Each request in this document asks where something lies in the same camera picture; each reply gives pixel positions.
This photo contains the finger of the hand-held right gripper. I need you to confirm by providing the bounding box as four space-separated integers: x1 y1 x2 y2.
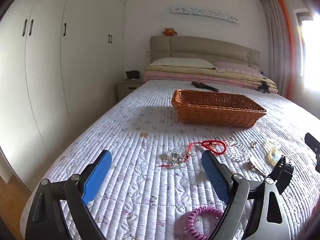
305 132 320 173

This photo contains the white wardrobe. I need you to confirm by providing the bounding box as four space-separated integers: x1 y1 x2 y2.
0 0 125 188

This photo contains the stack of folded quilts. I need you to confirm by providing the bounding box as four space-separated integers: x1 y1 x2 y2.
143 65 278 94

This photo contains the dark box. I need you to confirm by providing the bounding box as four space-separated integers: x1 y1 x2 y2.
126 70 140 81

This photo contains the cream pillow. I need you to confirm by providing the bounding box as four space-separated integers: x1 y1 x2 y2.
151 57 216 70

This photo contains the clear bead bracelet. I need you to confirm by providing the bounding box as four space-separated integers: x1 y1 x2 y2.
226 141 251 163

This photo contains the quilted floral bedspread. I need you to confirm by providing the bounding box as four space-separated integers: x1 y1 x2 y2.
20 80 320 240

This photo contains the beige padded headboard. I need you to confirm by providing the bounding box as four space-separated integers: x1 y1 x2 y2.
149 35 261 70

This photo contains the brown wicker basket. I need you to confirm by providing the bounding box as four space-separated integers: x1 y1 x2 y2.
171 89 267 128

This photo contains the grey curtain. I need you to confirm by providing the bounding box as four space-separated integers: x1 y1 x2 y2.
260 0 288 97

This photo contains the beige nightstand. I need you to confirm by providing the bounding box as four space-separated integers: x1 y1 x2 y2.
116 80 145 103

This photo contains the small dark toy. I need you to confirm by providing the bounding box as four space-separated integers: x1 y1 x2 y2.
257 80 271 94

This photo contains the red string bracelet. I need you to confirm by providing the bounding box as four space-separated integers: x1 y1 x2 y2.
187 140 227 157

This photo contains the translucent spiral hair tie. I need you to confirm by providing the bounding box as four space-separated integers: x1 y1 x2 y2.
262 138 282 150

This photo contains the cream spiral hair tie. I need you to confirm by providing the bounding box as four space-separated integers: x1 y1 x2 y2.
265 148 282 166

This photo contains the dark brush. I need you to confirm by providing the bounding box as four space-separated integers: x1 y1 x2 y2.
191 81 220 92

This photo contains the metal hair clip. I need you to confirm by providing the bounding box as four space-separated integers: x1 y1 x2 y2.
247 156 268 175

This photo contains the purple spiral hair tie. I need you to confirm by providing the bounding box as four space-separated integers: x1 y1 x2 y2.
180 206 224 240

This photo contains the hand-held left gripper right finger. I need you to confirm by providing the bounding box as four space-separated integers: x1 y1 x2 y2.
201 150 292 240

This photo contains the pink pillow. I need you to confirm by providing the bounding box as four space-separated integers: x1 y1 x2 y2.
214 61 254 72

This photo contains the white wall ornament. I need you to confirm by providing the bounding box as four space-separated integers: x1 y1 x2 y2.
172 5 240 25

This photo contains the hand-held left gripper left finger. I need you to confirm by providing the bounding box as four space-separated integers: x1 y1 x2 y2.
25 150 112 240

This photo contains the orange curtain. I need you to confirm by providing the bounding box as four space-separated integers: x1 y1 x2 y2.
276 0 297 98

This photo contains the window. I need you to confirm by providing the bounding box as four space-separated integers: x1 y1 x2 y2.
294 10 320 100

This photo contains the black wristwatch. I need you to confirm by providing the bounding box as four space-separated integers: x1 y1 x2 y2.
269 155 295 188

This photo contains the crystal charm jewelry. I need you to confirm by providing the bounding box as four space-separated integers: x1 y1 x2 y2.
157 147 194 169

